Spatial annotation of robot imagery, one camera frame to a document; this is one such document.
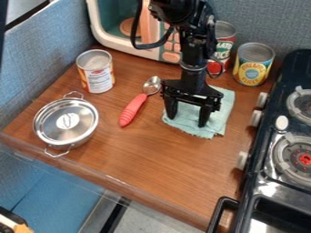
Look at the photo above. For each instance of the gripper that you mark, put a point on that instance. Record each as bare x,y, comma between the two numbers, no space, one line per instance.
193,88

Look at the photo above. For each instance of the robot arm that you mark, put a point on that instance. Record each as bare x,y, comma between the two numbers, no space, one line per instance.
193,18

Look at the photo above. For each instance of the pale green cloth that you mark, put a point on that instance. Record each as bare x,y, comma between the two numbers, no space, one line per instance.
220,112

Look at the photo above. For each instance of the red tomato can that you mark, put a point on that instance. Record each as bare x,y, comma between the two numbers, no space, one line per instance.
226,45

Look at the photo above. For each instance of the yellow pineapple can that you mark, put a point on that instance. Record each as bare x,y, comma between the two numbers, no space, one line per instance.
252,68

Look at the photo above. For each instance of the toy stove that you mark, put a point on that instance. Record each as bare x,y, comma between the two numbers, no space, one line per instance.
279,145

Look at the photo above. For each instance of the white and red can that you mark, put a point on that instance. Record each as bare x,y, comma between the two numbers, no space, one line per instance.
96,74

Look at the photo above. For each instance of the toy microwave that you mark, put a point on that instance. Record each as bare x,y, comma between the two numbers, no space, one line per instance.
113,24

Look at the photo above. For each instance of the silver pot with lid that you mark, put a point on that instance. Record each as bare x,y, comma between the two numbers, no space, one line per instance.
64,121

